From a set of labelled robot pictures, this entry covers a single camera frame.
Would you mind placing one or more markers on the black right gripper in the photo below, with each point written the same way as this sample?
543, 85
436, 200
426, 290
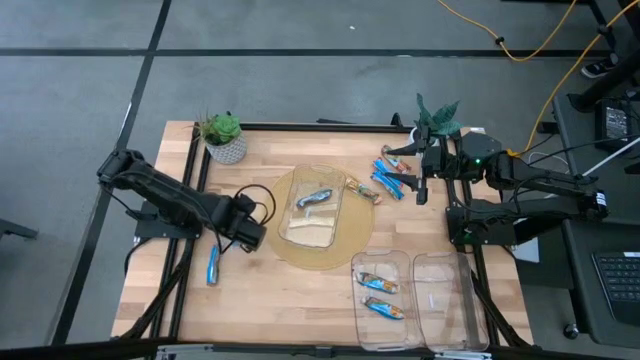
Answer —
436, 162

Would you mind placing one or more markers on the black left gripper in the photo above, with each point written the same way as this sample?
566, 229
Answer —
245, 225

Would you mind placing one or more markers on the dark blue granola bar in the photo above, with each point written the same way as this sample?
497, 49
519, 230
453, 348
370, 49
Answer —
213, 265
314, 198

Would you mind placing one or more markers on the green brown granola bar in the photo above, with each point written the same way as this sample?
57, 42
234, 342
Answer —
364, 191

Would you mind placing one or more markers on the blue orange granola bar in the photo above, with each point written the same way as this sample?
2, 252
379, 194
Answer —
377, 283
382, 308

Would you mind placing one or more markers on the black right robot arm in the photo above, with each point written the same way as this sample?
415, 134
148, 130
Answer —
540, 182

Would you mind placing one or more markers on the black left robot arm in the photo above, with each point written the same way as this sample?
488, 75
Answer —
165, 192

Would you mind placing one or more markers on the snake plant in white pot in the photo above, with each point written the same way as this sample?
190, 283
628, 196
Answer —
437, 120

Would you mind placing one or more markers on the clear plastic bin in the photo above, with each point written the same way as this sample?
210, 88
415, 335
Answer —
380, 330
450, 325
310, 235

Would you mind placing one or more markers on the succulent in patterned pot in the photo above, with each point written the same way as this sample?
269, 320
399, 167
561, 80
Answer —
225, 135

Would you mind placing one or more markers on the round woven yellow placemat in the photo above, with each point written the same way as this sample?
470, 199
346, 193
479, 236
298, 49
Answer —
350, 240

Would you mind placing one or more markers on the white paper sheet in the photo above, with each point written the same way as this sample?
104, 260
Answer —
525, 252

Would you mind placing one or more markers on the black power adapter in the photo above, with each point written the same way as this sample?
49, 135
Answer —
616, 122

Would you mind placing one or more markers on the black crossbar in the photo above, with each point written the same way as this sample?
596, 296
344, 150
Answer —
75, 350

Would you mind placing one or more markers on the person's black shoe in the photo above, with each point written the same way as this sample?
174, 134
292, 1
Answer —
597, 67

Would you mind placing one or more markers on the black desk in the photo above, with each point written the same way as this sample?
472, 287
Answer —
615, 235

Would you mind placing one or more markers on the black caster wheel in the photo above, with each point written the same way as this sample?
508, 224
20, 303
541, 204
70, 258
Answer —
570, 330

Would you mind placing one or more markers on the black chair base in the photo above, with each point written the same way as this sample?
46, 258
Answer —
15, 230

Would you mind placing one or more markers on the black keyboard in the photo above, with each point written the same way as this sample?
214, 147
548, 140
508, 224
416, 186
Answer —
620, 285

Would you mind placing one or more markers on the black aluminium table frame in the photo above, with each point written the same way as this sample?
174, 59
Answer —
300, 127

